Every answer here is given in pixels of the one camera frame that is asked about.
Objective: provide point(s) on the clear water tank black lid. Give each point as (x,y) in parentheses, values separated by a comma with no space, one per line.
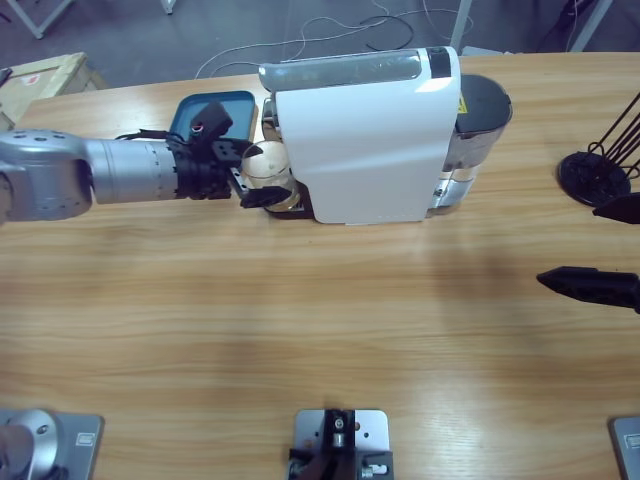
(482,105)

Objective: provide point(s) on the white slanted frame bar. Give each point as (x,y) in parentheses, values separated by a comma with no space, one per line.
(592,25)

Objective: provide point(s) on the white foot plate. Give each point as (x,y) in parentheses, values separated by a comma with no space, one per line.
(482,50)

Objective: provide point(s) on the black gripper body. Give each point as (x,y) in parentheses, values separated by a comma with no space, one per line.
(200,175)

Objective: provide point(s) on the wooden crate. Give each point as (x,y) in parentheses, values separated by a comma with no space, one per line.
(50,75)

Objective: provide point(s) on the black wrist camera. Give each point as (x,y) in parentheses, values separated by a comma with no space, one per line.
(212,120)

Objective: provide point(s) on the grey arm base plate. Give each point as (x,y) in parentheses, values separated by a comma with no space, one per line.
(80,440)
(627,445)

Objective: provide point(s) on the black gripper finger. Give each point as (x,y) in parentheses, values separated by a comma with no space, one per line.
(227,151)
(625,209)
(262,196)
(595,287)

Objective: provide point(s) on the blue rectangular tray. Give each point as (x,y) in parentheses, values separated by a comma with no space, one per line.
(235,107)

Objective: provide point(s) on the short white leg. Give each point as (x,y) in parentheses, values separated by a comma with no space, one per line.
(169,6)

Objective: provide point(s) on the clear drinking glass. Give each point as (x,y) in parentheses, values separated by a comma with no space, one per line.
(270,165)

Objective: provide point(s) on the grey camera mount dark post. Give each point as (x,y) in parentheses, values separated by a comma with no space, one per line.
(370,425)

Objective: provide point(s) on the wooden board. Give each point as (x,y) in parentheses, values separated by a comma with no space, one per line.
(4,117)

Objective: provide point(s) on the black capsule holder with rods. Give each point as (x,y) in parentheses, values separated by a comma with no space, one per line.
(580,175)

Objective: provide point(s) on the white metal frame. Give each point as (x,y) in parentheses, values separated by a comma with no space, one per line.
(37,31)

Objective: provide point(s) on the white capsule coffee machine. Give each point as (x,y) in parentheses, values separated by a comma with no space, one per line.
(360,150)

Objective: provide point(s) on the white metal table leg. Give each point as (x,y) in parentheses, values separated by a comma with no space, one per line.
(461,25)

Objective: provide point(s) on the small black item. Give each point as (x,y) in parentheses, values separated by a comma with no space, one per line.
(4,75)

